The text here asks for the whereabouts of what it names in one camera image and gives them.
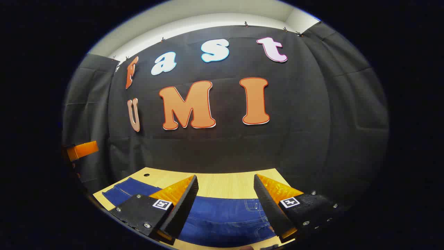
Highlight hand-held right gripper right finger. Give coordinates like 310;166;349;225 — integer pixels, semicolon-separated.
253;174;344;244

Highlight blue denim jeans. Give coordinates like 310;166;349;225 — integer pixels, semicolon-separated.
102;177;278;248

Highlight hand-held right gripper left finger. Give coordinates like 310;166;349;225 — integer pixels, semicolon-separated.
109;175;199;242

